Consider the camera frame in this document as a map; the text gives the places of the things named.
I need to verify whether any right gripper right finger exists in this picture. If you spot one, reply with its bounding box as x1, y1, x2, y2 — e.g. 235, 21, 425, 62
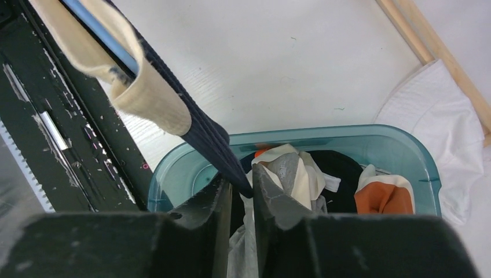
252, 164, 312, 277

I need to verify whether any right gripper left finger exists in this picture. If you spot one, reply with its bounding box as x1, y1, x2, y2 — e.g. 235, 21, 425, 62
168, 174, 232, 277

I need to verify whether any grey underwear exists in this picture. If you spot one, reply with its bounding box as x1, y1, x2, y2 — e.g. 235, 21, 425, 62
227, 144, 341, 277

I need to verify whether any brown orange underwear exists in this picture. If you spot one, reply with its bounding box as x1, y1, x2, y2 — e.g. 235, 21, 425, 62
354, 164, 416, 214

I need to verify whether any navy cream-band underwear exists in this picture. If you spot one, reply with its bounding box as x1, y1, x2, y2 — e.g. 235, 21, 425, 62
31, 1, 253, 198

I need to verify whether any light blue hanger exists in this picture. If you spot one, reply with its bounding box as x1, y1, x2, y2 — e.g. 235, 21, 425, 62
60, 0, 139, 79

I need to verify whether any black garment in tub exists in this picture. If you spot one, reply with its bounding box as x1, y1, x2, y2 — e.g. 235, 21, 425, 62
309, 150, 362, 214

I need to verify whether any white cloth on table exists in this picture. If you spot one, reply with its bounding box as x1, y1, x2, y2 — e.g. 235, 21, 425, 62
374, 60, 484, 225

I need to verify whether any wooden clothes rack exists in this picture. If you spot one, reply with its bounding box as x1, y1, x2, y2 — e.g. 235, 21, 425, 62
376, 0, 490, 147

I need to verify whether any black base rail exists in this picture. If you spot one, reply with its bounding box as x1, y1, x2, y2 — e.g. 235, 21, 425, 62
1, 1, 152, 212

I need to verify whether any white cable duct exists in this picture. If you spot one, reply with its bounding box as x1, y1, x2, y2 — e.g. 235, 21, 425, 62
1, 121, 55, 213

